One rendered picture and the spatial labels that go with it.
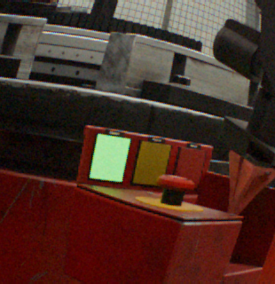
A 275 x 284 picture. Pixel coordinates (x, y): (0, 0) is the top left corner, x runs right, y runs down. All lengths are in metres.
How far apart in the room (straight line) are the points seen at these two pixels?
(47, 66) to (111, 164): 0.54
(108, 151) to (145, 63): 0.33
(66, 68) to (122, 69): 0.27
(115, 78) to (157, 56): 0.07
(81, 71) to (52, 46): 0.09
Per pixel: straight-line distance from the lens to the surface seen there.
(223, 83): 1.36
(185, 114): 1.12
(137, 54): 1.22
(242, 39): 0.93
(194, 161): 1.02
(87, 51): 1.50
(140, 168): 0.96
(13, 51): 1.08
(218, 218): 0.84
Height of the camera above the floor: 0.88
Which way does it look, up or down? 3 degrees down
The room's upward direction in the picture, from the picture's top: 12 degrees clockwise
